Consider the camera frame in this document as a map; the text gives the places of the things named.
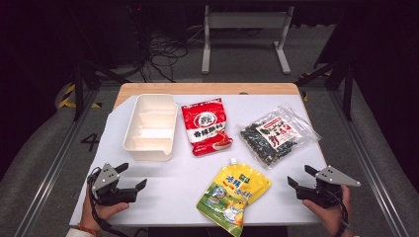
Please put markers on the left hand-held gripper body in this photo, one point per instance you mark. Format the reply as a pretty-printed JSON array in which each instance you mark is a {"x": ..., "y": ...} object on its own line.
[{"x": 105, "y": 179}]

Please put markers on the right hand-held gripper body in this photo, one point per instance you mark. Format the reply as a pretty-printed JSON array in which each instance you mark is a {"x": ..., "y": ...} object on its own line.
[{"x": 332, "y": 177}]

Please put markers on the white compartment storage box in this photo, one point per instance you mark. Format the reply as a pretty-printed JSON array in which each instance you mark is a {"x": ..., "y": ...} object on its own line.
[{"x": 150, "y": 131}]

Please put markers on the clear bag of dried seaweed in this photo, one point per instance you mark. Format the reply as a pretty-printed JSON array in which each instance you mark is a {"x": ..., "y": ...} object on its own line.
[{"x": 278, "y": 138}]

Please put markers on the yellow spout pouch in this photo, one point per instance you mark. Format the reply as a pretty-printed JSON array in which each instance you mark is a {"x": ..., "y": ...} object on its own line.
[{"x": 230, "y": 197}]

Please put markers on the red snack packet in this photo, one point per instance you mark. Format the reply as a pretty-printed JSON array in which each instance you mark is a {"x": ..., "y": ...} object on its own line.
[{"x": 206, "y": 128}]

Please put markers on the person's left hand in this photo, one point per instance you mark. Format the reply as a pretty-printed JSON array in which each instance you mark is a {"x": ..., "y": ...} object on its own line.
[{"x": 95, "y": 214}]

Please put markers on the person's right hand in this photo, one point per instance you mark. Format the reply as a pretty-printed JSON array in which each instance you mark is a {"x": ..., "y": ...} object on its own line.
[{"x": 331, "y": 217}]

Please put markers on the white table sheet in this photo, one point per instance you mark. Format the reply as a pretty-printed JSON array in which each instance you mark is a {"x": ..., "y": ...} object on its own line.
[{"x": 184, "y": 174}]

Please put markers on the black metal stand leg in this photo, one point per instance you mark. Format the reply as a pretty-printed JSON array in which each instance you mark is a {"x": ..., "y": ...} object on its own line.
[
  {"x": 78, "y": 89},
  {"x": 347, "y": 89}
]

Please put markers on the yellow black hazard tape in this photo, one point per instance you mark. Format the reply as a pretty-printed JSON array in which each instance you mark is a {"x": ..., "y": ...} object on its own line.
[{"x": 67, "y": 95}]

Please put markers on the white metal stand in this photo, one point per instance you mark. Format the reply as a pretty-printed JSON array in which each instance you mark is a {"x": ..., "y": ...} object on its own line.
[{"x": 247, "y": 20}]

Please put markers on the aluminium floor rail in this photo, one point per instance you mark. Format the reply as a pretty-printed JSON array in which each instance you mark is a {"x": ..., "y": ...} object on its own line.
[
  {"x": 365, "y": 158},
  {"x": 56, "y": 164}
]

